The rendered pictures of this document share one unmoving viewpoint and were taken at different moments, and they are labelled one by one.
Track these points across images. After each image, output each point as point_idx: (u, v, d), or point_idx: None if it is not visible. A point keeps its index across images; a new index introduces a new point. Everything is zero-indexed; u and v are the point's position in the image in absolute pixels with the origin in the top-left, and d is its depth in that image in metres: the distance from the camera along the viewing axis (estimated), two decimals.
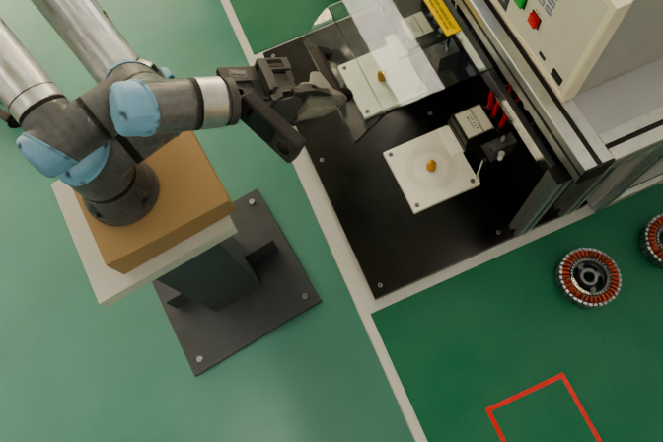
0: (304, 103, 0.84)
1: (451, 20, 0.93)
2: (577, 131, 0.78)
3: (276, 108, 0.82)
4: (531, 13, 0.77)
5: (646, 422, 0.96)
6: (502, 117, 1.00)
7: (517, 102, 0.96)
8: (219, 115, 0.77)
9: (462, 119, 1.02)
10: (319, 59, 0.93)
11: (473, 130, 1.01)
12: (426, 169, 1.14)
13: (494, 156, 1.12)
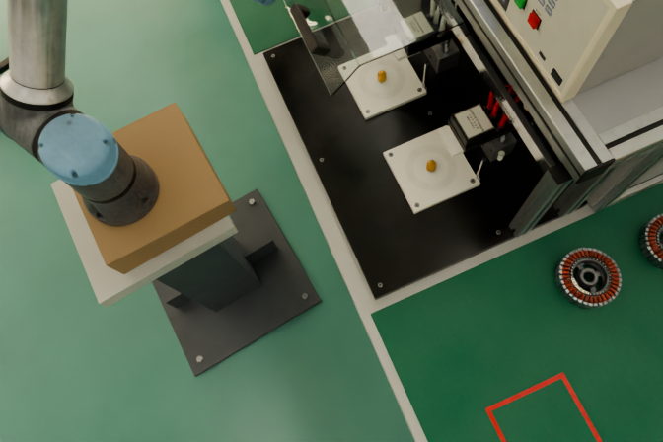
0: None
1: None
2: (577, 131, 0.78)
3: None
4: (531, 13, 0.77)
5: (646, 422, 0.96)
6: (502, 117, 1.00)
7: (517, 102, 0.96)
8: None
9: (462, 119, 1.02)
10: (297, 16, 0.97)
11: (473, 130, 1.01)
12: (426, 169, 1.14)
13: (494, 156, 1.12)
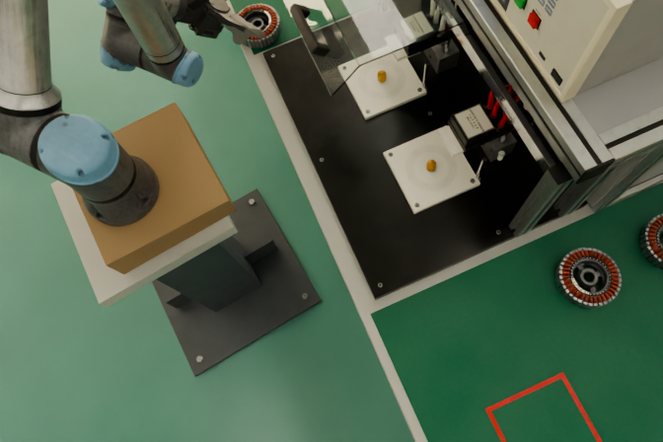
0: None
1: None
2: (577, 131, 0.78)
3: None
4: (531, 13, 0.77)
5: (646, 422, 0.96)
6: (502, 117, 1.00)
7: (517, 102, 0.96)
8: None
9: (462, 119, 1.02)
10: (297, 16, 0.97)
11: (473, 130, 1.01)
12: (426, 169, 1.14)
13: (494, 156, 1.12)
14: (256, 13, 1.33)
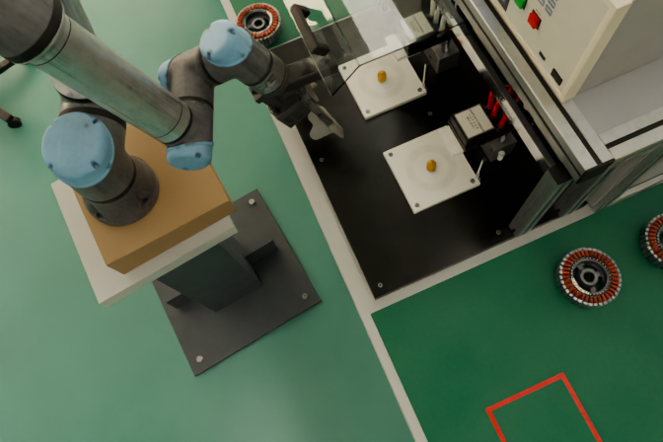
0: (311, 88, 1.11)
1: None
2: (577, 131, 0.78)
3: None
4: (531, 13, 0.77)
5: (646, 422, 0.96)
6: (502, 117, 1.00)
7: (517, 102, 0.96)
8: (274, 54, 0.99)
9: (462, 119, 1.02)
10: (297, 16, 0.97)
11: (473, 130, 1.01)
12: (426, 169, 1.14)
13: (494, 156, 1.12)
14: (258, 12, 1.33)
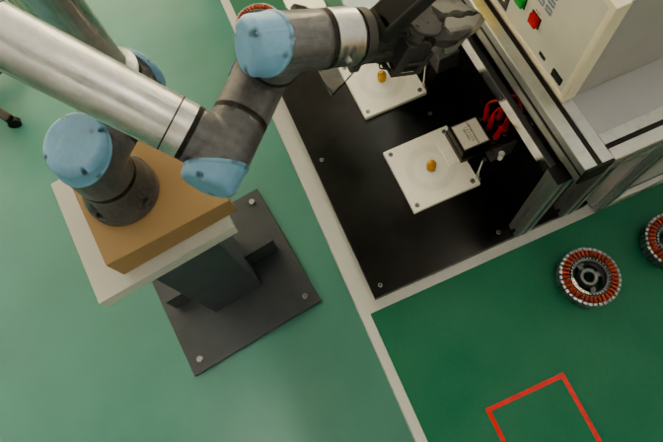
0: (431, 6, 0.74)
1: None
2: (577, 131, 0.78)
3: None
4: (531, 13, 0.77)
5: (646, 422, 0.96)
6: (497, 130, 1.05)
7: None
8: (345, 8, 0.67)
9: (459, 132, 1.06)
10: None
11: (469, 142, 1.05)
12: (426, 169, 1.14)
13: (494, 156, 1.12)
14: (258, 12, 1.33)
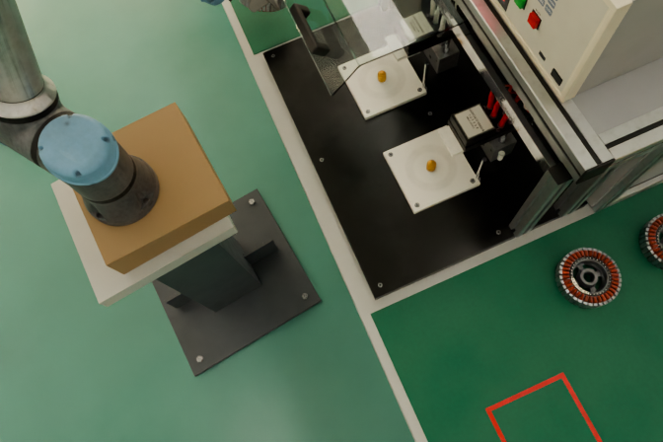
0: None
1: None
2: (577, 131, 0.78)
3: None
4: (531, 13, 0.77)
5: (646, 422, 0.96)
6: (502, 117, 1.00)
7: (517, 102, 0.96)
8: None
9: (462, 119, 1.02)
10: (297, 16, 0.97)
11: (473, 130, 1.01)
12: (426, 169, 1.14)
13: (494, 156, 1.12)
14: None
